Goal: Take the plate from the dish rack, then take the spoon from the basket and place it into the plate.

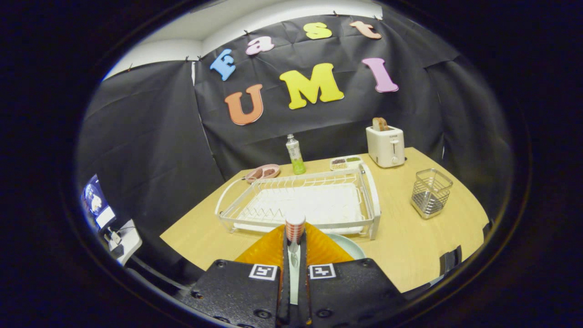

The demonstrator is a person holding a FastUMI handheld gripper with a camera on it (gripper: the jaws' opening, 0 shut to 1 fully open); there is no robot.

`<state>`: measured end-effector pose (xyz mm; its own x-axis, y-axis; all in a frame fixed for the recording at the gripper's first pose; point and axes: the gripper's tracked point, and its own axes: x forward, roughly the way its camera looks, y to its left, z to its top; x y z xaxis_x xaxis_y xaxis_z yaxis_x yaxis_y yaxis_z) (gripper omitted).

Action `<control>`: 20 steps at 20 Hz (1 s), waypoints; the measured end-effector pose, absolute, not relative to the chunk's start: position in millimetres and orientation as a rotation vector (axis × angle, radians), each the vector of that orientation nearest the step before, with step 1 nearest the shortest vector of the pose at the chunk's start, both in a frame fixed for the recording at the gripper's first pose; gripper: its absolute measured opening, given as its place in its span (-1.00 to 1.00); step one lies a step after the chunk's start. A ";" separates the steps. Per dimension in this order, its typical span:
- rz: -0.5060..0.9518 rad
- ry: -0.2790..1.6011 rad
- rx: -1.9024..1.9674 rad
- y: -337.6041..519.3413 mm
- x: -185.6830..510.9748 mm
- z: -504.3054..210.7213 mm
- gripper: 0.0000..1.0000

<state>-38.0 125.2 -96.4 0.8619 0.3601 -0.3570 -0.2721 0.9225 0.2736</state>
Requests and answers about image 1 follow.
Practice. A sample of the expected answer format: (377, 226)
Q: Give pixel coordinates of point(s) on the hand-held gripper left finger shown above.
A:
(283, 296)

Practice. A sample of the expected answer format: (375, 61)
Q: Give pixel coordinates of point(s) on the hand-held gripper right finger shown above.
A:
(304, 296)

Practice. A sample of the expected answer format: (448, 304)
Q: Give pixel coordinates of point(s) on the pale green plate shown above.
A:
(348, 246)

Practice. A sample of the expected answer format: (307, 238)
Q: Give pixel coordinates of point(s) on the pink plate with food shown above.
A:
(263, 173)

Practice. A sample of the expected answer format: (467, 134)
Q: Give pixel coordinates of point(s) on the clear bottle green drink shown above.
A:
(296, 157)

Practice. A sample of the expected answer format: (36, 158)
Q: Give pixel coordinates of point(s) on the white compartment snack tray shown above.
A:
(346, 162)

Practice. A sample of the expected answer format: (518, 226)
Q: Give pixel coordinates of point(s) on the white toaster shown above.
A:
(386, 148)

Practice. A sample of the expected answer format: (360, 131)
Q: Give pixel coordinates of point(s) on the bread slice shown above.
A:
(380, 124)

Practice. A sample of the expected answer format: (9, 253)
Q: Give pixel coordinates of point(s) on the black backdrop cloth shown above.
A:
(159, 136)

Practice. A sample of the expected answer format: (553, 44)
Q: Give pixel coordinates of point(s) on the computer monitor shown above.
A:
(96, 200)

